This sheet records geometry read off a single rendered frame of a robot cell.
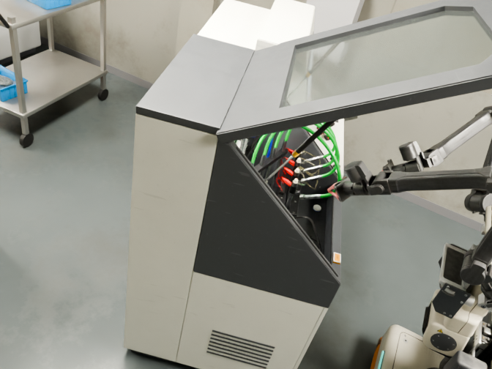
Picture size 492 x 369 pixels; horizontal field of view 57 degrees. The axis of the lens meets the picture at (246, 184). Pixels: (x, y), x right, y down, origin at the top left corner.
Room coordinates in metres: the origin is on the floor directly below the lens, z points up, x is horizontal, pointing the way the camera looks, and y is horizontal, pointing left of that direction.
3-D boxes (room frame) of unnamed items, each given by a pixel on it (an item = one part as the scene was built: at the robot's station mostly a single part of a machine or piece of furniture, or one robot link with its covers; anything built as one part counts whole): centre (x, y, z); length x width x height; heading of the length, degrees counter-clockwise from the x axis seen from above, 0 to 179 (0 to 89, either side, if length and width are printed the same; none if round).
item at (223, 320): (1.57, -0.17, 0.39); 0.70 x 0.58 x 0.79; 179
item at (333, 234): (1.57, -0.44, 0.87); 0.62 x 0.04 x 0.16; 179
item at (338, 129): (2.27, -0.37, 0.96); 0.70 x 0.22 x 0.03; 179
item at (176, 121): (1.93, 0.25, 0.75); 1.40 x 0.28 x 1.50; 179
